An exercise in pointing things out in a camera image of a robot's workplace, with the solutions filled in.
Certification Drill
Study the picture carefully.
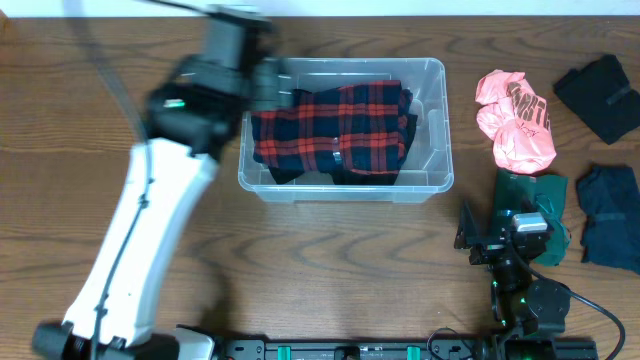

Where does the black garment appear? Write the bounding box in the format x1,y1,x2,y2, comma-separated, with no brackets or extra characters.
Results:
267,88,419,187

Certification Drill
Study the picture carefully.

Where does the red navy plaid shirt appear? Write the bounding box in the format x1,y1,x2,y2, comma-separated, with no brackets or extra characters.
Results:
250,79,414,176

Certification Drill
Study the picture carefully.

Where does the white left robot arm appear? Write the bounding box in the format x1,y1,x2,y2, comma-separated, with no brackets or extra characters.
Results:
32,1,286,359

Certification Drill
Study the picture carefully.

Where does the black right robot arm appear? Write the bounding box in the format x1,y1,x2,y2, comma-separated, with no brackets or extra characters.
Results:
454,204,570,360

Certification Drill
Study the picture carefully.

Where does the dark green folded shirt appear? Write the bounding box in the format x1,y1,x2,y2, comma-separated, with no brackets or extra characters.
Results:
489,168,571,267

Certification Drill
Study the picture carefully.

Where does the pink crumpled printed shirt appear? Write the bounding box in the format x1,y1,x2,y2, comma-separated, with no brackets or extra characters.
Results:
475,69,556,175

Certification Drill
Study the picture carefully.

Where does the dark navy folded cloth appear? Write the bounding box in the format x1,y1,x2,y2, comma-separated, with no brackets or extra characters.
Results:
576,165,639,273

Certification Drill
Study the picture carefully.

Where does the clear plastic storage bin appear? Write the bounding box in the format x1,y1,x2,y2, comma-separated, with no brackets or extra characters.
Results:
238,58,454,204

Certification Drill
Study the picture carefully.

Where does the black folded cloth top right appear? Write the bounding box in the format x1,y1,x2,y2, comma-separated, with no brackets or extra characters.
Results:
553,54,639,145

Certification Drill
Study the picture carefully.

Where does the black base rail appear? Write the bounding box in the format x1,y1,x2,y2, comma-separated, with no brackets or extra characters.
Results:
212,338,598,360

